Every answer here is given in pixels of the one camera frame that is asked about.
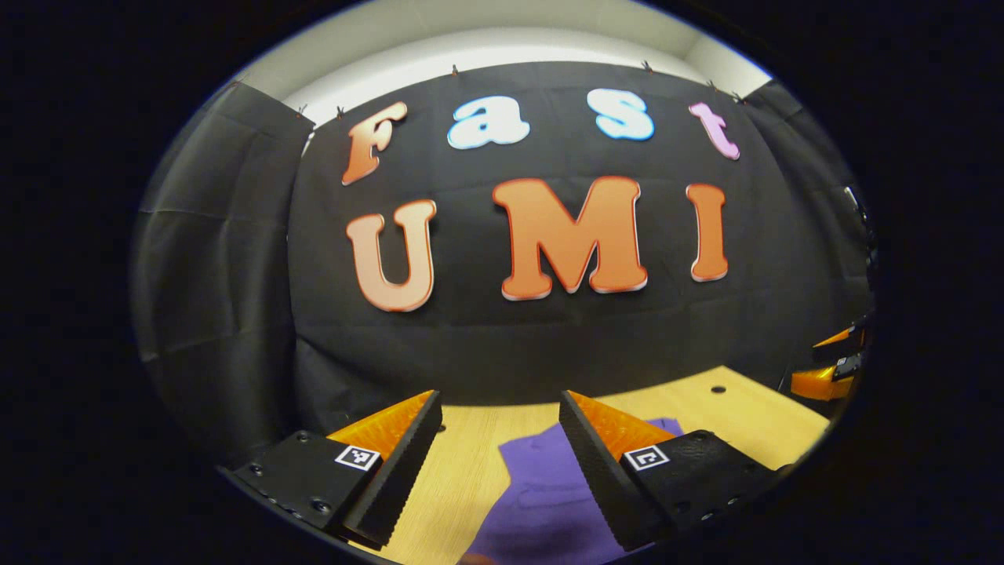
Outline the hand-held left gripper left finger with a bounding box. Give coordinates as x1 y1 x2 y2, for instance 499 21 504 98
227 389 444 550

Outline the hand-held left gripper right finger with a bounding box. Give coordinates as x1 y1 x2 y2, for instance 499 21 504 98
558 389 785 552

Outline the purple knitted sweater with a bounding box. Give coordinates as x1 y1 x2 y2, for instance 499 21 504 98
463 417 685 565

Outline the row of small backdrop clips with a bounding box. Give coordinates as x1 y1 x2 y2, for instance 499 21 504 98
229 61 746 118

